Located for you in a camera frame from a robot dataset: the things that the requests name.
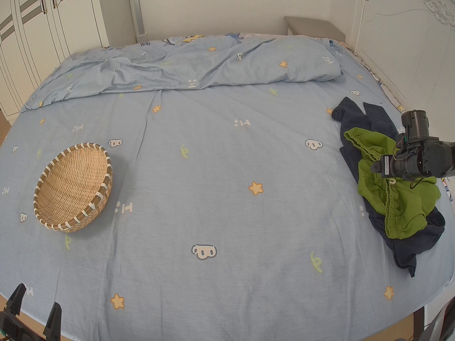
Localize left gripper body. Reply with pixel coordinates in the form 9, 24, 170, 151
0, 309, 27, 341

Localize green shorts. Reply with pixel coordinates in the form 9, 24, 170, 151
343, 127, 441, 240

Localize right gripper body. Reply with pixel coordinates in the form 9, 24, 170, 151
370, 151, 426, 181

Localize pale blue quilt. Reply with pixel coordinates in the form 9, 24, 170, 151
19, 32, 345, 114

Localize white wardrobe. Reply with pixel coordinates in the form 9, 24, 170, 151
0, 0, 109, 118

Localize round woven basket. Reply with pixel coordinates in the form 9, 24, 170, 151
33, 142, 114, 233

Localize dark blue garment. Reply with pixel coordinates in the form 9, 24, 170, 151
331, 96, 446, 278

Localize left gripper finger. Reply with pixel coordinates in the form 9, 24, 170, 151
7, 283, 26, 315
42, 302, 63, 341

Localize bed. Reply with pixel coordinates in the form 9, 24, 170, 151
0, 0, 455, 341

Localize grey bedside table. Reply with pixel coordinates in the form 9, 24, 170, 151
284, 16, 346, 37

